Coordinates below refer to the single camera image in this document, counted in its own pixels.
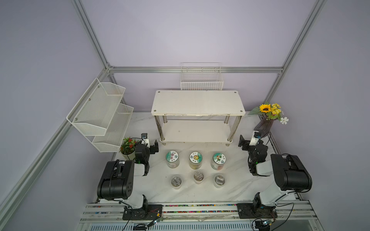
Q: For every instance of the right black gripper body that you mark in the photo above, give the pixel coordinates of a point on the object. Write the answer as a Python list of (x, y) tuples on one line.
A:
[(245, 143)]

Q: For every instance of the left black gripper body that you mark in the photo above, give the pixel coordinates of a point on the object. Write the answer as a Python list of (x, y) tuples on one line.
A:
[(153, 147)]

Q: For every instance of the seed jar purple flower lid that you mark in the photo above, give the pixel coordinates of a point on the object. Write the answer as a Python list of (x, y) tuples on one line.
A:
[(172, 158)]

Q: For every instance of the seed jar green plant lid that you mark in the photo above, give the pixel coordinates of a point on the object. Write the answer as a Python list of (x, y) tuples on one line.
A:
[(218, 161)]

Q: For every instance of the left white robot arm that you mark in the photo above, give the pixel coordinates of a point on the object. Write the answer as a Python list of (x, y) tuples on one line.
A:
[(117, 181)]

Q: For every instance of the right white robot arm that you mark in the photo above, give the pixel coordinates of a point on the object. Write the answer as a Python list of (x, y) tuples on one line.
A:
[(289, 174)]

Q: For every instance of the white two-tier shelf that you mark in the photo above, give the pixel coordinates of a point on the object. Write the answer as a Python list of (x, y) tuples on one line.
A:
[(197, 116)]

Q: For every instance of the seed jar sunflower lid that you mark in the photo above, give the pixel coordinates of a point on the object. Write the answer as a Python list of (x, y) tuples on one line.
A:
[(195, 160)]

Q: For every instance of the small red flower pot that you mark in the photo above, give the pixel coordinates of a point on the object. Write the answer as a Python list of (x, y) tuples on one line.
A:
[(127, 148)]

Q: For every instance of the sunflower bouquet in dark vase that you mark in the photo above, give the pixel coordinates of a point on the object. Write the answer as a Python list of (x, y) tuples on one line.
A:
[(268, 114)]

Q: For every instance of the small clear jar left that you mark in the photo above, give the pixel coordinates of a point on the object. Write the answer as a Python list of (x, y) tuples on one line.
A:
[(176, 182)]

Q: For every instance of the small clear jar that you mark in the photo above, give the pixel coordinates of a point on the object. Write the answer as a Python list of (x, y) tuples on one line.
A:
[(198, 177), (176, 182), (219, 181)]

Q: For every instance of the small clear jar right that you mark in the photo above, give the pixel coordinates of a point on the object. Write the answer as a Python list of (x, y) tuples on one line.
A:
[(219, 181)]

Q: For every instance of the small clear jar middle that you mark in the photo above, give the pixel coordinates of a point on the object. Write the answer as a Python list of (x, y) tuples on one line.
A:
[(198, 177)]

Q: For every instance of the white mesh wall rack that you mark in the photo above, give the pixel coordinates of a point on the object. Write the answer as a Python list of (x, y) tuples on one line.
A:
[(101, 116)]

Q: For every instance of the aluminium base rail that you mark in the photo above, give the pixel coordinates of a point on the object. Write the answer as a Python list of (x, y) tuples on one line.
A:
[(221, 216)]

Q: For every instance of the white wire basket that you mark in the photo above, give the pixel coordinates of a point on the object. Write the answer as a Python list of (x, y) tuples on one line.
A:
[(201, 76)]

